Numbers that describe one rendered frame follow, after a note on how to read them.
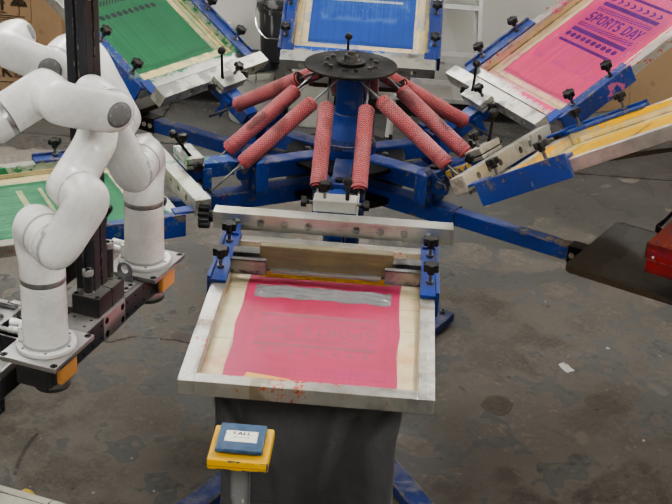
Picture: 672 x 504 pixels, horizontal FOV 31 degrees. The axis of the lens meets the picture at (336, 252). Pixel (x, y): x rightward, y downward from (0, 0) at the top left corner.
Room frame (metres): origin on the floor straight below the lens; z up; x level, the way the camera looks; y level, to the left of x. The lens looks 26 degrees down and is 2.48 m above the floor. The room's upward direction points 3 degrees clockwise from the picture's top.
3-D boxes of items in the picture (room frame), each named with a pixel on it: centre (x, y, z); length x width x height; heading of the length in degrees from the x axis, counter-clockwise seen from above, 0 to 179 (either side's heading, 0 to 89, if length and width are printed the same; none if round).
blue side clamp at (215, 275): (3.00, 0.30, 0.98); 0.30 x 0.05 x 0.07; 177
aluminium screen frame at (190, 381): (2.75, 0.03, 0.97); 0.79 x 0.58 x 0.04; 177
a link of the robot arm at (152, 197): (2.65, 0.46, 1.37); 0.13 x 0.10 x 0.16; 175
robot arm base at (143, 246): (2.66, 0.47, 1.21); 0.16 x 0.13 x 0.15; 72
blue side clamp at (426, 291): (2.97, -0.26, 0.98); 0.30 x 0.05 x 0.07; 177
